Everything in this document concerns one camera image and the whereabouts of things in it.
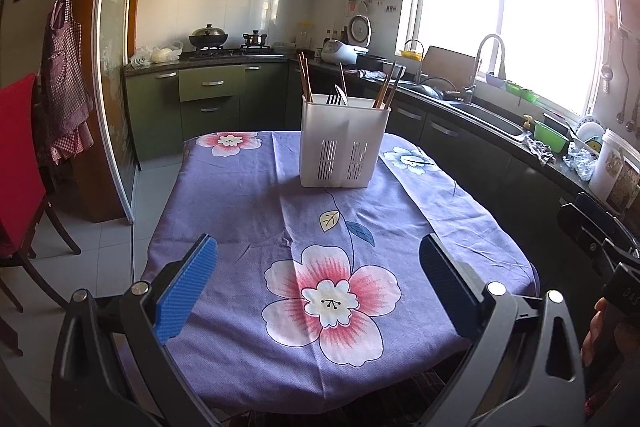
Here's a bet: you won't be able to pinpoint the dark wooden chopstick two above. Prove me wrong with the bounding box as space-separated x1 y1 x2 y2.
373 63 398 109

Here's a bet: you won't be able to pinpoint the dark wooden chopstick three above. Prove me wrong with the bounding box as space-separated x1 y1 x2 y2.
382 64 406 109

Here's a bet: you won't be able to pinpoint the dark wooden chopstick one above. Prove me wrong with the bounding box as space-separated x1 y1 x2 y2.
373 63 396 108

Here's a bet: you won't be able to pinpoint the light bamboo chopstick one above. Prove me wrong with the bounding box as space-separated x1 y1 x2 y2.
297 52 312 102

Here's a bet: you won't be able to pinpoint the light bamboo chopstick two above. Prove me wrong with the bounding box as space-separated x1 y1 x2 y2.
299 53 314 103

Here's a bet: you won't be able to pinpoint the single brown chopstick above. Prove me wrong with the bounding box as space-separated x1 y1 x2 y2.
338 63 347 98

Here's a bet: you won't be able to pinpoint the black plastic fork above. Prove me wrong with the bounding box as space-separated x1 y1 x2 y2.
326 93 341 105

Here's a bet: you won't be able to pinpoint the green kitchen cabinets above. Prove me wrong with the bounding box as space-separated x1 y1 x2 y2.
125 57 299 168

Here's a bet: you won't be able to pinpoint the steel kitchen sink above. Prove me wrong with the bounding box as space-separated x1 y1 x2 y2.
399 80 526 142

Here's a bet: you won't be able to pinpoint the person right hand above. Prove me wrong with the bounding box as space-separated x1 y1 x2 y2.
580 298 608 369

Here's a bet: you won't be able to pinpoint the white lidded bucket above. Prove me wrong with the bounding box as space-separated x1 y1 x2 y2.
589 130 639 212

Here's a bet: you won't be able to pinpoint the purple floral tablecloth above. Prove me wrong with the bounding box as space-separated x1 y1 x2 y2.
144 131 539 414

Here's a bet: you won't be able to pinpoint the red wooden chair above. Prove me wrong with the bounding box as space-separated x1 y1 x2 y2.
0 72 83 356

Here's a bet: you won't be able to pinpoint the checked hanging apron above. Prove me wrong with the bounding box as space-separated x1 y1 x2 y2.
40 0 93 162

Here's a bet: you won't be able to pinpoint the white plastic utensil holder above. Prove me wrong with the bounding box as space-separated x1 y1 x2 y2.
299 94 390 188

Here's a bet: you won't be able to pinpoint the chrome sink faucet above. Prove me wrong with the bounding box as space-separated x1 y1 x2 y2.
462 34 506 104

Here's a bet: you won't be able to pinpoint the wooden cutting board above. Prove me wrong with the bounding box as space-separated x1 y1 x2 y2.
422 46 475 88

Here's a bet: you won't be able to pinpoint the white plastic bags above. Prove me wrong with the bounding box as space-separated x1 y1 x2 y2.
129 41 183 69

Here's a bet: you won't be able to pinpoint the black wok with lid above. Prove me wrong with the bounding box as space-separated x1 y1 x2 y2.
189 24 228 50

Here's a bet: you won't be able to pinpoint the small dark pot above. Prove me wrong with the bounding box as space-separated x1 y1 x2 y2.
243 30 268 49

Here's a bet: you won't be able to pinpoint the white rice cooker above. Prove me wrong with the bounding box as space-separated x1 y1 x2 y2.
320 15 372 66

